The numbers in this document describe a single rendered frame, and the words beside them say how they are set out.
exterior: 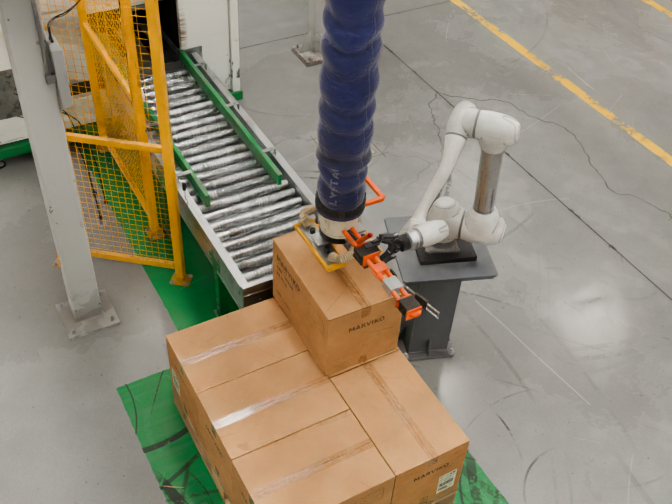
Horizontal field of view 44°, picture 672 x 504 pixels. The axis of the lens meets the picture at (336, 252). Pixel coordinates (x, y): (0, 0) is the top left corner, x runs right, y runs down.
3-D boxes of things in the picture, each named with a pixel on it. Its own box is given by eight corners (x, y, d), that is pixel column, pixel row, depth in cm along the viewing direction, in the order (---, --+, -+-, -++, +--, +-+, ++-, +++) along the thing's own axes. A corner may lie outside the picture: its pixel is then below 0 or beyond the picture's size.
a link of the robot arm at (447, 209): (430, 221, 442) (433, 188, 428) (463, 229, 438) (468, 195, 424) (422, 239, 431) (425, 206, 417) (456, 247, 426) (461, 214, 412)
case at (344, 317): (272, 294, 436) (272, 238, 408) (339, 272, 451) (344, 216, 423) (325, 376, 398) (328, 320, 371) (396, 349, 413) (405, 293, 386)
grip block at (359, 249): (351, 255, 365) (352, 245, 361) (371, 249, 368) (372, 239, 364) (361, 267, 359) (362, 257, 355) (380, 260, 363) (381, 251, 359)
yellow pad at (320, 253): (293, 227, 391) (293, 219, 388) (312, 221, 395) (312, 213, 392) (327, 273, 370) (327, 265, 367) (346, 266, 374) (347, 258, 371)
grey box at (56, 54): (51, 88, 400) (39, 31, 380) (62, 85, 402) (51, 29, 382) (63, 109, 388) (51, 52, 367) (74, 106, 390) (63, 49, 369)
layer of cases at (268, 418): (172, 385, 439) (165, 335, 412) (336, 322, 477) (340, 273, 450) (271, 580, 365) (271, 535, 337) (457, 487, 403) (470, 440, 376)
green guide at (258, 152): (179, 60, 599) (178, 49, 593) (193, 57, 603) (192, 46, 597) (278, 186, 500) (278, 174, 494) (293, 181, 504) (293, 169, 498)
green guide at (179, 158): (106, 76, 578) (105, 65, 572) (121, 73, 582) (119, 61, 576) (194, 211, 479) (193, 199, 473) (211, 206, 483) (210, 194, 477)
